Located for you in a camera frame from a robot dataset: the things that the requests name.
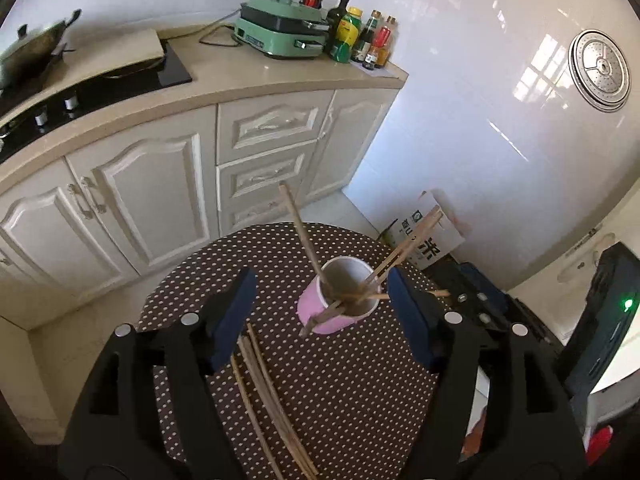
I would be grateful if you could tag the dark oil bottle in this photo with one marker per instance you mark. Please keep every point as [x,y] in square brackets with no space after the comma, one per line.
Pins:
[333,17]

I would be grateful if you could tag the red sauce bottle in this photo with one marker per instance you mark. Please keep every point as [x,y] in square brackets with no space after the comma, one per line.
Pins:
[379,44]

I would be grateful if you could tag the black gas stove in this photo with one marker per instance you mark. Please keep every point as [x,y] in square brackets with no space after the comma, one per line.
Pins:
[91,95]

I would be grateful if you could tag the dark soy sauce bottle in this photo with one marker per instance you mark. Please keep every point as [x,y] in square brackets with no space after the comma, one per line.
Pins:
[364,41]

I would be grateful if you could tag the wok with lid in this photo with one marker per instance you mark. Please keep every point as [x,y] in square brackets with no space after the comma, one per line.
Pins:
[31,45]

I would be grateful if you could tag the lower kitchen cabinets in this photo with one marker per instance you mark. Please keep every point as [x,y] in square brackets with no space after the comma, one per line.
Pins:
[128,205]

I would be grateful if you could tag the green yellow bottle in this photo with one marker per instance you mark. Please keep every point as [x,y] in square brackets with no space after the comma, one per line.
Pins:
[346,34]

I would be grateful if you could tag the green electric grill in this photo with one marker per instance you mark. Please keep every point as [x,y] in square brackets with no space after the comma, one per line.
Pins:
[282,28]

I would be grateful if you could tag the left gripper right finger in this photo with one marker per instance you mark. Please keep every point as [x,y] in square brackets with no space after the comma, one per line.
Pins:
[411,320]

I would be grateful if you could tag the pink cup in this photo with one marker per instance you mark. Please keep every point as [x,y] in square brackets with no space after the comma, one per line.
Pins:
[345,274]

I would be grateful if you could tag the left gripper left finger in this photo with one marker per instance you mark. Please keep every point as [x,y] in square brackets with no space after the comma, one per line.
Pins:
[232,310]

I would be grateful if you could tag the beige cutting board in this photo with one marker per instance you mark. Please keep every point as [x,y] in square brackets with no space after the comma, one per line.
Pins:
[108,54]

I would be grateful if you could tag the brown polka dot tablecloth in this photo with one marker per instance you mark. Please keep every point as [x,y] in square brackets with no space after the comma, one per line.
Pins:
[356,398]

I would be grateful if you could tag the white rice bag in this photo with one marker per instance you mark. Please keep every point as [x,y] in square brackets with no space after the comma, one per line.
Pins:
[440,241]

